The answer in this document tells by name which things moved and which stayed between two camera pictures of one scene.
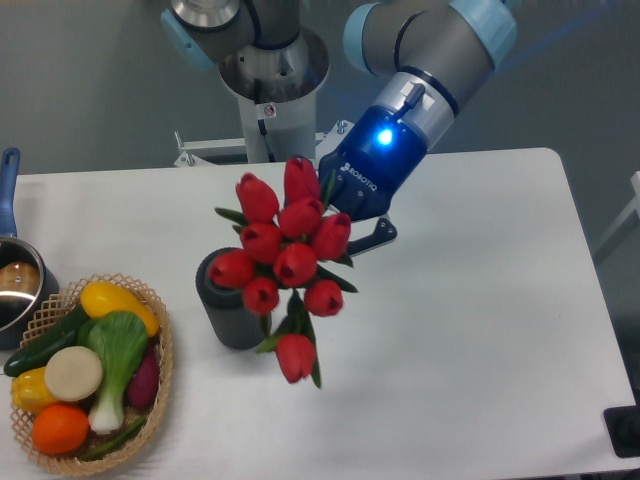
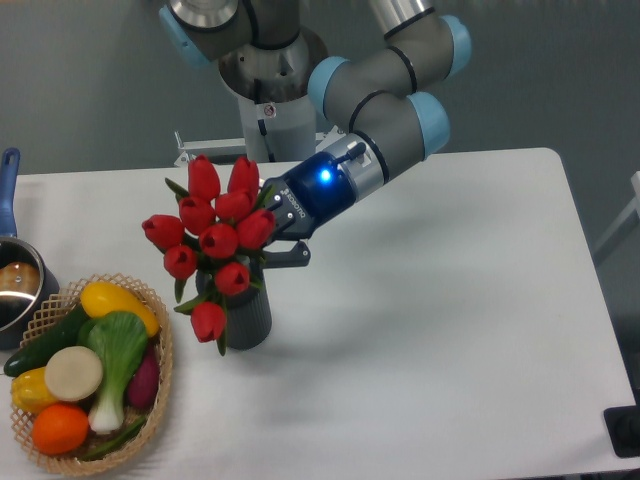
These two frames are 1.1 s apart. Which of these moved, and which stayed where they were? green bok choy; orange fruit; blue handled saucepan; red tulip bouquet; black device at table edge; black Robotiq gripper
Moved: red tulip bouquet; black Robotiq gripper
Stayed: blue handled saucepan; green bok choy; black device at table edge; orange fruit
